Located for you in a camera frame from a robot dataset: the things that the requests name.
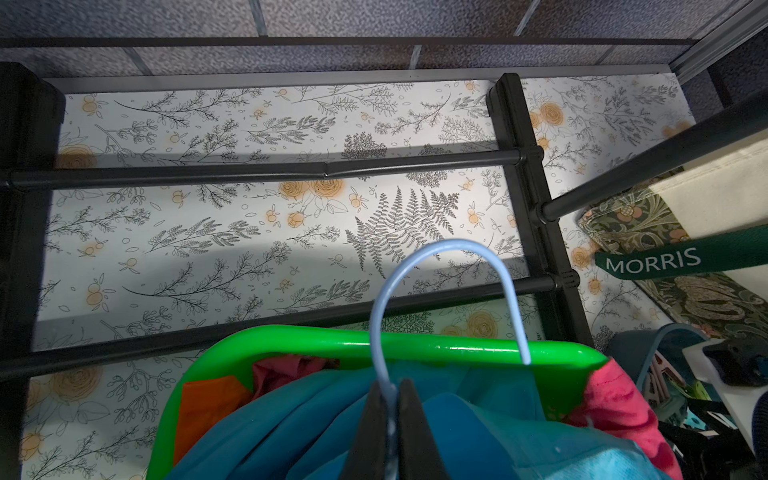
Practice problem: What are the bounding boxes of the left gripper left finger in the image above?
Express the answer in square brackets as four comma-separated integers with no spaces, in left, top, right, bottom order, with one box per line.
[339,382,389,480]

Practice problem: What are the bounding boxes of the teal clothespin tray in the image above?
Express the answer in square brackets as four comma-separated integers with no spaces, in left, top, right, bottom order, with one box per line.
[604,323,757,433]

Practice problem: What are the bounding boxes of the blue t-shirt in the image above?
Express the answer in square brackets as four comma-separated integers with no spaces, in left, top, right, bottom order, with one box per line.
[165,361,673,480]

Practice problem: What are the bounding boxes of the cream tote bag green handles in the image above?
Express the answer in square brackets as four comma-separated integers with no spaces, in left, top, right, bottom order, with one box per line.
[579,133,767,338]

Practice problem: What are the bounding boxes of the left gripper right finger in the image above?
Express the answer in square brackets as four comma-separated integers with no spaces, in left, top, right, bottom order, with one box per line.
[396,379,450,480]

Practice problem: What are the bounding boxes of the black clothes rack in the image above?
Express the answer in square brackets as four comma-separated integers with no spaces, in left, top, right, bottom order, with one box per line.
[1,63,767,479]

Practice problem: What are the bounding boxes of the green plastic laundry basket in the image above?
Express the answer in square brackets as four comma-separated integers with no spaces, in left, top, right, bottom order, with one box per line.
[147,325,608,479]

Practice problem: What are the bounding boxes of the light blue wire hanger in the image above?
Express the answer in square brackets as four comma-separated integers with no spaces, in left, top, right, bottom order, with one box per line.
[369,239,532,479]

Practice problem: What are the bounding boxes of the orange garment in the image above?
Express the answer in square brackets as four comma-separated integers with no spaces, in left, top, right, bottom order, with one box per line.
[173,376,252,465]

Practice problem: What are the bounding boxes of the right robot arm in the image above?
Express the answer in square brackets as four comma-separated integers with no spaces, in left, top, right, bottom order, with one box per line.
[660,340,767,479]

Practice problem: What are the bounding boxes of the pink garment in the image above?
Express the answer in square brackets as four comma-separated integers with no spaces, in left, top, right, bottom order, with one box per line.
[251,353,685,480]

